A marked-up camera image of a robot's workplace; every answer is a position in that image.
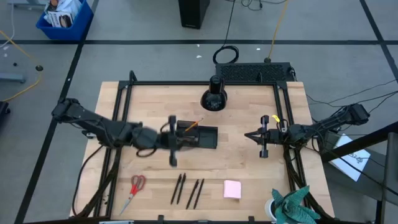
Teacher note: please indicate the blue plastic bin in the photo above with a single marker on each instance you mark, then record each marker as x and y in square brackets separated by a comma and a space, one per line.
[77, 28]

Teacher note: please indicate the white crumpled paper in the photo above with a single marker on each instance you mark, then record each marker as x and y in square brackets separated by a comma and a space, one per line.
[68, 6]

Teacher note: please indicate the white printed carton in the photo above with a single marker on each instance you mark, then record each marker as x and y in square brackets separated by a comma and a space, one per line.
[60, 19]

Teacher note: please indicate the white round container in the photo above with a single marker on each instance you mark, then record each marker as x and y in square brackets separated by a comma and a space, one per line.
[269, 210]

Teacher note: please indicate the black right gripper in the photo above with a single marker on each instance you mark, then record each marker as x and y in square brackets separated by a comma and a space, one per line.
[275, 136]

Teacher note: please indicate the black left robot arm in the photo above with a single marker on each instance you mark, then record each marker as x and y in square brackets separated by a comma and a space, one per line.
[93, 123]

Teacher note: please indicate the grey metal table foot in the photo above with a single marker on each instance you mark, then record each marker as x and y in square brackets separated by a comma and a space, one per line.
[12, 77]

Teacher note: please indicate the white paper sheet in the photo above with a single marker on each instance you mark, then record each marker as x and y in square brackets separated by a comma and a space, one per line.
[354, 161]

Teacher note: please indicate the grey metal stand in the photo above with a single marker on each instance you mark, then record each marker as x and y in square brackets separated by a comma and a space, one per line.
[391, 174]

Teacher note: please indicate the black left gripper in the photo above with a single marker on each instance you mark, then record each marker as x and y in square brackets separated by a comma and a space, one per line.
[146, 137]

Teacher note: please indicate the black mesh desk organizer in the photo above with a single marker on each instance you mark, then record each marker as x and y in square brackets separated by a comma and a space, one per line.
[208, 137]

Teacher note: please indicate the black computer tower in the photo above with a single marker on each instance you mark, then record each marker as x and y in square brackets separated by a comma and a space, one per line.
[193, 14]

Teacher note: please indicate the black chair wheel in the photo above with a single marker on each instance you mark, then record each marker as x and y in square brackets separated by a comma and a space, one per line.
[3, 109]

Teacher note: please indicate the orange pencil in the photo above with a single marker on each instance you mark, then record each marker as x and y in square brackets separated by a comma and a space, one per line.
[194, 124]

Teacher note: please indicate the black metal table frame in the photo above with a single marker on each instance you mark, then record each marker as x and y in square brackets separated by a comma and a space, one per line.
[199, 83]

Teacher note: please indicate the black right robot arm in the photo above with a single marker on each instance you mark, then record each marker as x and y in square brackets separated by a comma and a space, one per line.
[329, 123]

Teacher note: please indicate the pink sticky note pad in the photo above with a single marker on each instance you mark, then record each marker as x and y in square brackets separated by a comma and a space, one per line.
[232, 189]

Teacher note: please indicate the black click pen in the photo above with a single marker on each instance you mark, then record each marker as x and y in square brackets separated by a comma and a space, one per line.
[192, 193]
[199, 193]
[181, 188]
[176, 188]

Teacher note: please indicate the black metal beam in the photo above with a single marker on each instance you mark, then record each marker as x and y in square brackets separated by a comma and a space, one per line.
[357, 146]

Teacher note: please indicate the black desk lamp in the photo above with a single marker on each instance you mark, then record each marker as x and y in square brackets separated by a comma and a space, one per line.
[214, 99]

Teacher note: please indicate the green cloth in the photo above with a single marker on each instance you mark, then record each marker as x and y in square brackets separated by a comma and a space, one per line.
[292, 208]

